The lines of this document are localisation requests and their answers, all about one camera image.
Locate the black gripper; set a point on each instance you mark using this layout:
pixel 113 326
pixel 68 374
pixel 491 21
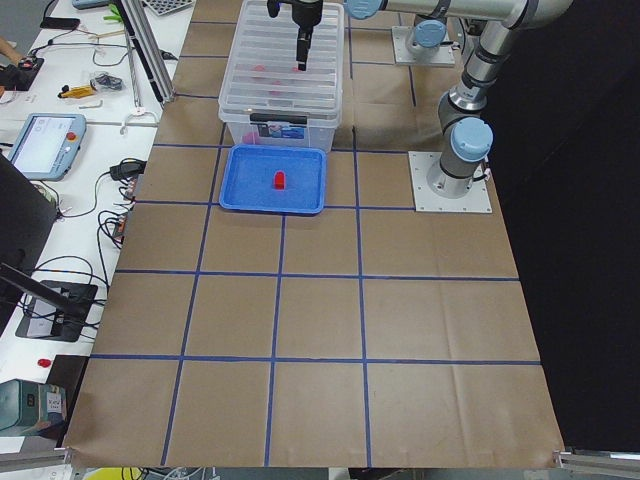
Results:
pixel 306 12

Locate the clear plastic box lid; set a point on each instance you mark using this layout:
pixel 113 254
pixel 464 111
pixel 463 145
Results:
pixel 262 40

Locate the red block from tray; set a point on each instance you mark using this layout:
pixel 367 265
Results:
pixel 279 180

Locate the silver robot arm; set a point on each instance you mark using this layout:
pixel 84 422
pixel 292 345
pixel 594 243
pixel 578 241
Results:
pixel 467 138

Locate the clear plastic storage box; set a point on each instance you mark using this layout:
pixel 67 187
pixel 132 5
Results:
pixel 318 133

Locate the red block near latch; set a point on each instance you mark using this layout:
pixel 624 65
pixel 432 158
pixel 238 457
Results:
pixel 252 138

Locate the checkered calibration board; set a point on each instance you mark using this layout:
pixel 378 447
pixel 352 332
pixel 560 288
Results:
pixel 162 8

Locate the blue plastic tray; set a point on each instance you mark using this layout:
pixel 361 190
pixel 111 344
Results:
pixel 262 178

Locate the teach pendant tablet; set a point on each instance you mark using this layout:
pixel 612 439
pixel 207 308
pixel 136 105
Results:
pixel 47 145

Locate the black box latch handle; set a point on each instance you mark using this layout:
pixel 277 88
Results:
pixel 277 117

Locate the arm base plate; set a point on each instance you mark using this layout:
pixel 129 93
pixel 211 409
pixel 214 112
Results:
pixel 436 192
pixel 408 52

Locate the aluminium frame post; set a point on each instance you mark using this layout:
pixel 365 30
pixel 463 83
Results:
pixel 139 30

